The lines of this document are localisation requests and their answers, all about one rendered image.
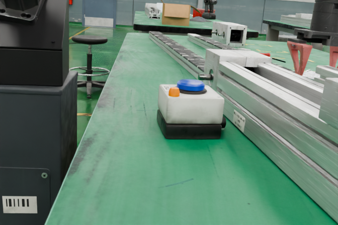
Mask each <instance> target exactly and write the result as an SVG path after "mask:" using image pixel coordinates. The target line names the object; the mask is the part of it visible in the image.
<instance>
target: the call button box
mask: <svg viewBox="0 0 338 225"><path fill-rule="evenodd" d="M171 87H177V85H176V84H161V85H159V90H158V108H159V109H158V110H157V122H158V124H159V126H160V128H161V130H162V132H163V135H164V137H165V138H166V139H220V137H221V129H222V128H225V126H226V118H225V117H223V108H224V98H223V97H222V96H220V95H219V94H218V93H217V92H215V91H214V90H213V89H212V88H211V87H209V86H207V85H205V88H204V90H200V91H189V90H182V89H179V91H180V96H179V97H172V96H169V95H168V91H169V89H170V88H171Z"/></svg>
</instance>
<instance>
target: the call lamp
mask: <svg viewBox="0 0 338 225"><path fill-rule="evenodd" d="M168 95H169V96H172V97H179V96H180V91H179V88H177V87H171V88H170V89H169V91H168Z"/></svg>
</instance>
